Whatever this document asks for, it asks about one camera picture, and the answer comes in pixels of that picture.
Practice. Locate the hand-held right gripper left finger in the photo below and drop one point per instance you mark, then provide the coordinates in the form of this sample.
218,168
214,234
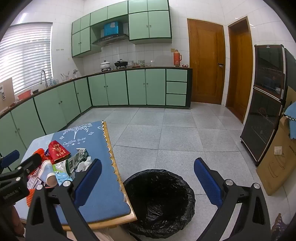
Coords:
89,180

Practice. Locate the light blue white cup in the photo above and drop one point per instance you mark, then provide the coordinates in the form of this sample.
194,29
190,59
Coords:
46,171

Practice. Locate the range hood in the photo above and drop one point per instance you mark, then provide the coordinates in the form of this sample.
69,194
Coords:
111,39

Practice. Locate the green wall cabinets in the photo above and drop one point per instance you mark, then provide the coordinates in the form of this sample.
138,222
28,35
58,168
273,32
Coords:
138,25

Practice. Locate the steel faucet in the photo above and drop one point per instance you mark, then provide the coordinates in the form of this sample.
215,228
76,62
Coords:
43,76

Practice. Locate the crumpled white tissue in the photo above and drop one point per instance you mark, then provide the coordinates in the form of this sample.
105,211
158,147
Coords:
83,164

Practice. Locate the red gold print packet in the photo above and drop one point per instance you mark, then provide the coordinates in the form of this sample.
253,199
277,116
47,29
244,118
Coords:
57,150

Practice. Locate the red thermos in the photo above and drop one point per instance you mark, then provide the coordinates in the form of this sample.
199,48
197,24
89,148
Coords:
177,59

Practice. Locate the glass jar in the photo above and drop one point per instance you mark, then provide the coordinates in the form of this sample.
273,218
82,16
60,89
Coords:
130,63
141,63

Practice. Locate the black disinfection cabinet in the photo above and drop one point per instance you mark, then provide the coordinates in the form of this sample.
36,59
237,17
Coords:
263,104

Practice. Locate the large cardboard box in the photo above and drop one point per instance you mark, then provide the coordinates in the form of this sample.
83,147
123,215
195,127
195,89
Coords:
279,166

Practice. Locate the dark blue table mat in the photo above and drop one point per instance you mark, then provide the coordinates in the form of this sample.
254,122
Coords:
101,148

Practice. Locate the red basin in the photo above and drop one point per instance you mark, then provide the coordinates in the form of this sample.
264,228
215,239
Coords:
24,95

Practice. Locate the person's left forearm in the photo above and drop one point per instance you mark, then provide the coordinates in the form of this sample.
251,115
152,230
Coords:
16,220

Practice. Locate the white printed wrapper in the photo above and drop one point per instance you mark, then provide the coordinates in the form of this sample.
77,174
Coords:
34,182

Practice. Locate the utensil holder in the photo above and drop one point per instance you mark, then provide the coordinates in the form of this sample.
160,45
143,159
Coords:
65,77

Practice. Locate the black wok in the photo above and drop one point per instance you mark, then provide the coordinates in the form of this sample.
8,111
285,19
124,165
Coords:
120,63

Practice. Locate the green white milk carton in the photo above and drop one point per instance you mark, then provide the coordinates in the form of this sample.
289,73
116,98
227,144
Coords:
82,154
71,164

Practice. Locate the dark patterned cloth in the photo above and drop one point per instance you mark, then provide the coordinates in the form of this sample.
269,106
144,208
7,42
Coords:
277,226

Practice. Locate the orange foam fruit net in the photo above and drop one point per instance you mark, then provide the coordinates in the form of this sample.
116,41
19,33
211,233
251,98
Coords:
30,198
39,152

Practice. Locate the trash bin with black bag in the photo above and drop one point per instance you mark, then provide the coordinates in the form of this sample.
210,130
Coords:
159,204

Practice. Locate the plain wooden door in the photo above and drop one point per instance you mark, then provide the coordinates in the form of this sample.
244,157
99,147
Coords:
238,69

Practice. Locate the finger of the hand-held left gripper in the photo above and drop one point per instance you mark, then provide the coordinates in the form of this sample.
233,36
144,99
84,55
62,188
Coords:
30,165
10,158

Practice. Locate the light blue scalloped cloth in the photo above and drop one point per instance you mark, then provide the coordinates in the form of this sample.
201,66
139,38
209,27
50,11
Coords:
291,113

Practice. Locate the blue cow print carton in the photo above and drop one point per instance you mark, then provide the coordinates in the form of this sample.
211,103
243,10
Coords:
60,177

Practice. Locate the green base cabinets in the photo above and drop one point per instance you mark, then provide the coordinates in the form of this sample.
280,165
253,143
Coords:
115,88

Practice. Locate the blue hood chimney cover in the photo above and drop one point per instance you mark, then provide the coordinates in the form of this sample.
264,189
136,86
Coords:
111,29

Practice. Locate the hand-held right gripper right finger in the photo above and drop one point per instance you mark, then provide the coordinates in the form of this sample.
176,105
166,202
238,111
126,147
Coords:
207,183

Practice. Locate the white cooking pot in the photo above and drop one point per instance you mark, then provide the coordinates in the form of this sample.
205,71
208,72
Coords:
105,65

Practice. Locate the white window blind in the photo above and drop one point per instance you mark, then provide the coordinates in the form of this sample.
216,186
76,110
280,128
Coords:
27,53

